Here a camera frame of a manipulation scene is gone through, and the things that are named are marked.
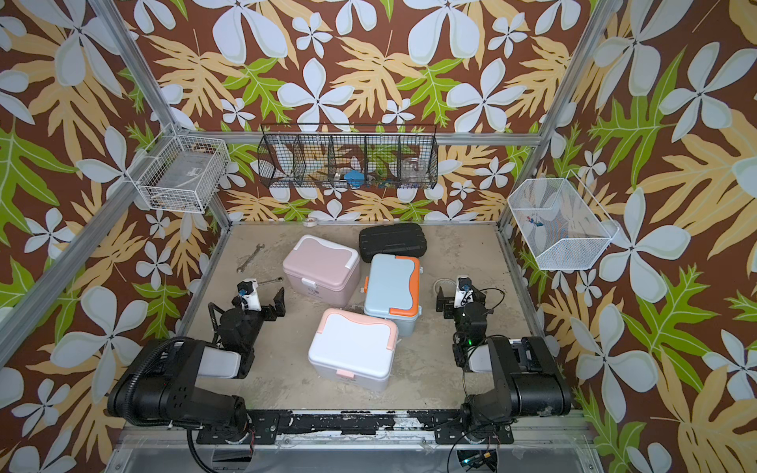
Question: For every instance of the black wire basket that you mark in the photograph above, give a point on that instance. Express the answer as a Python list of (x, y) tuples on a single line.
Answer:
[(390, 155)]

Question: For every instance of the blue orange first aid kit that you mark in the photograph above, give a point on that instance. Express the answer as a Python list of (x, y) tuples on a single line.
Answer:
[(393, 291)]

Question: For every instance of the large steel wrench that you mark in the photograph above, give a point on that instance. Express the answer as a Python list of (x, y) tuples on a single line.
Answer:
[(248, 259)]

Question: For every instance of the white wire basket left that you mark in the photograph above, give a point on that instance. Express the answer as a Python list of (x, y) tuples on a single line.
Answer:
[(183, 173)]

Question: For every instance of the pink first aid kit box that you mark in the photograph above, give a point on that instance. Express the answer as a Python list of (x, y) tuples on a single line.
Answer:
[(324, 270)]

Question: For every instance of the white mesh basket right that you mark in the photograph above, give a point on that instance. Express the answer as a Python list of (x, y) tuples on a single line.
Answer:
[(562, 222)]

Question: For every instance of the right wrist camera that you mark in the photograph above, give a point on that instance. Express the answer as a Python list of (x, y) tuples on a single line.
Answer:
[(464, 294)]

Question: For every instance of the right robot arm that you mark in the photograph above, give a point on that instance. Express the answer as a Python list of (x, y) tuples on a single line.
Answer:
[(526, 380)]

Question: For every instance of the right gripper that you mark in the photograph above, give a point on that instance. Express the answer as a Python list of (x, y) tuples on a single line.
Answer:
[(448, 304)]

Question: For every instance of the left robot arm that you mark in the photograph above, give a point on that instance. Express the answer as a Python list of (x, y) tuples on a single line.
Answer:
[(159, 387)]

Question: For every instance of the black plastic case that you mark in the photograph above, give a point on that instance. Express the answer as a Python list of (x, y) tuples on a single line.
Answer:
[(403, 239)]

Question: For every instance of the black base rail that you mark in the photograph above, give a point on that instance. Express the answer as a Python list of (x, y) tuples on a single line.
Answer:
[(443, 426)]

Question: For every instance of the blue object in basket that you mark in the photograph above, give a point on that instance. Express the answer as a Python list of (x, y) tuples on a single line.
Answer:
[(355, 179)]

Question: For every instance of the small steel wrench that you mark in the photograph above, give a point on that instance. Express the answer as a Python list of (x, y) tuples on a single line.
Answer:
[(270, 281)]

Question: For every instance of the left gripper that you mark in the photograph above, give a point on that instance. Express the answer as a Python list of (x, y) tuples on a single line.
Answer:
[(271, 314)]

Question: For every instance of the white first aid kit box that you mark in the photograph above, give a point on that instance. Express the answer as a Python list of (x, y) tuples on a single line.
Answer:
[(354, 349)]

